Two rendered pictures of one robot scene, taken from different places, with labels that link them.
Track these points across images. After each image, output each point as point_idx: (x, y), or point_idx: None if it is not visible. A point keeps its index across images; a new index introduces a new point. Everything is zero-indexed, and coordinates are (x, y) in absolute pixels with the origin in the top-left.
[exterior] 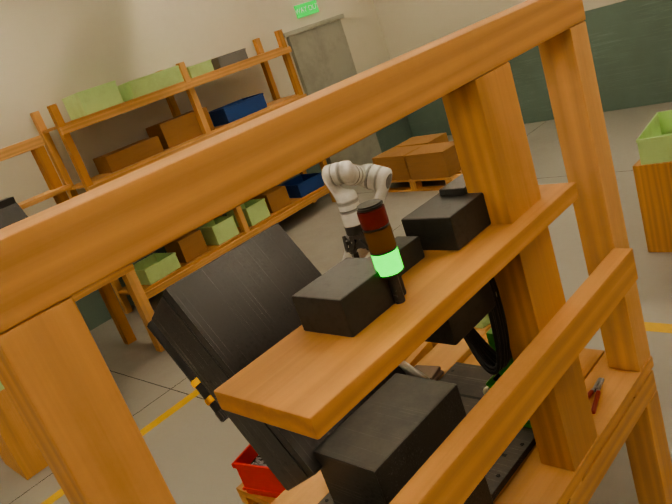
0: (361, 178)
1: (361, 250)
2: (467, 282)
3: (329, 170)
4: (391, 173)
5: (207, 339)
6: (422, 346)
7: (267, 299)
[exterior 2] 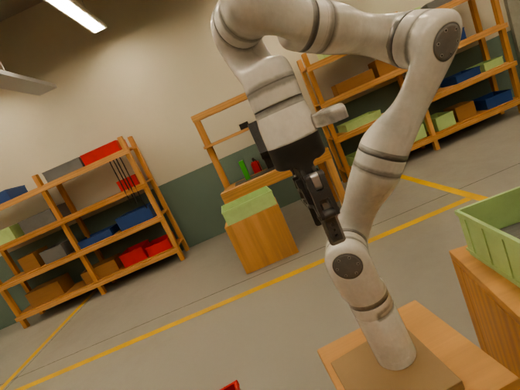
0: (329, 30)
1: (367, 190)
2: None
3: (213, 10)
4: (455, 22)
5: None
6: (493, 386)
7: None
